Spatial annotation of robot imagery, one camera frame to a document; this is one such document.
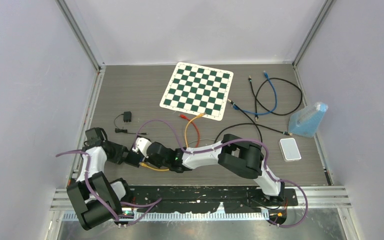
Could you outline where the short black ethernet cable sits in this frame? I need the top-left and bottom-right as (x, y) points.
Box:
(248, 75), (260, 123)

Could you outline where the white router box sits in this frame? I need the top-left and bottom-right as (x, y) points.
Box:
(279, 137), (302, 162)

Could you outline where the black network switch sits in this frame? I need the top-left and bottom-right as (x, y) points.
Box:
(124, 150), (144, 168)

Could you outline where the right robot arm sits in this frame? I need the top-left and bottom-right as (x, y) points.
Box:
(132, 134), (286, 205)

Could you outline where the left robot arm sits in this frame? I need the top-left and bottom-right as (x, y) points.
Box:
(66, 127), (134, 230)

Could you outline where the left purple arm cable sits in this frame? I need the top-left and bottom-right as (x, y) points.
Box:
(55, 149), (163, 222)

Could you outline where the red ethernet cable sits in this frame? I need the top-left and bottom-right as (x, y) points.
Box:
(178, 113), (202, 149)

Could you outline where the yellow ethernet cable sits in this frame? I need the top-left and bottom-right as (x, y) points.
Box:
(139, 112), (207, 172)

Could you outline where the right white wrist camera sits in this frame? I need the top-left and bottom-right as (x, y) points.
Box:
(132, 137), (152, 156)

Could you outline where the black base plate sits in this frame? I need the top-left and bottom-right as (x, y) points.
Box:
(130, 185), (298, 214)

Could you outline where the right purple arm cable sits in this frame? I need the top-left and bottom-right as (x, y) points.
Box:
(134, 119), (309, 229)

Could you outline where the long black ethernet cable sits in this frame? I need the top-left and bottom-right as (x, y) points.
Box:
(213, 98), (293, 145)

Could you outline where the black looped ethernet cable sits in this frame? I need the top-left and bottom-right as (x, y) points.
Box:
(254, 77), (304, 117)

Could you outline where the blue ethernet cable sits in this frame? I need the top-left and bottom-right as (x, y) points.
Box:
(231, 70), (279, 117)

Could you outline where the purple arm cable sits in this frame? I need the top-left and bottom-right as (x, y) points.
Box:
(55, 149), (163, 222)
(134, 119), (309, 229)

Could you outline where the black power adapter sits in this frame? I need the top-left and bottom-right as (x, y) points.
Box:
(113, 111), (136, 135)

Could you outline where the green white chessboard mat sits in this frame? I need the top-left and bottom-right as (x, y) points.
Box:
(159, 62), (234, 121)

